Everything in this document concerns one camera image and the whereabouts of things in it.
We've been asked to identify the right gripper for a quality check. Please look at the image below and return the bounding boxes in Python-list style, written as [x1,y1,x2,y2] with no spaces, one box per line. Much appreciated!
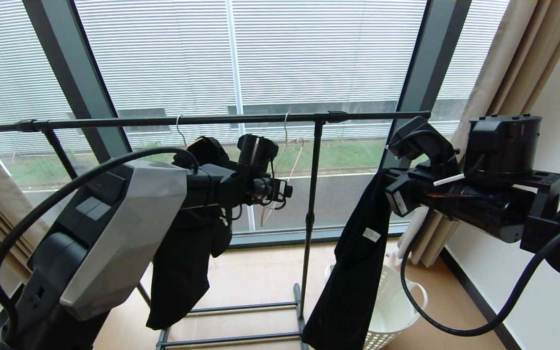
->
[384,168,537,244]

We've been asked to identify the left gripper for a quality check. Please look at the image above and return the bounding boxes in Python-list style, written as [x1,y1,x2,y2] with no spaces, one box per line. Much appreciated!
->
[248,177,294,206]

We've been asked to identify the pink clothes hanger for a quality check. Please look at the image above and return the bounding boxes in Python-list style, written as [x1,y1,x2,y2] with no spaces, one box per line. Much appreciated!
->
[260,112,306,228]
[175,115,189,147]

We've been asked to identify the black drawstring shorts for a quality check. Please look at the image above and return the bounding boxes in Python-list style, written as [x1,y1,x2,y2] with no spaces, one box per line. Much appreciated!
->
[145,136,234,331]

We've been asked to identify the black garment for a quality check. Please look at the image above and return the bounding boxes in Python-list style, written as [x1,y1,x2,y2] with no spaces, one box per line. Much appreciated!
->
[302,170,393,350]

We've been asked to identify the white laundry basket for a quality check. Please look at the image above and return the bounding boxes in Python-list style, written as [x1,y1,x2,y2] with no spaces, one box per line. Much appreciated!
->
[325,262,429,350]

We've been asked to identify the black clothes rack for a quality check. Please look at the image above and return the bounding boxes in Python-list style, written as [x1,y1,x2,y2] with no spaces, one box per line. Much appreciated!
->
[0,111,431,350]

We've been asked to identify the window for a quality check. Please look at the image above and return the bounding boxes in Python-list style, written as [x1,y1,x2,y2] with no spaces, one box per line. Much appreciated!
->
[0,0,509,248]

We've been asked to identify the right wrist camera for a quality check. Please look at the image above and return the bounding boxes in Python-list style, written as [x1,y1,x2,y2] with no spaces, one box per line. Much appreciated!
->
[386,122,459,172]

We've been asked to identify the black cable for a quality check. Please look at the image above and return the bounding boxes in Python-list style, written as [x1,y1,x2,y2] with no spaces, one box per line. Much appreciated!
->
[0,147,199,337]
[400,208,560,337]

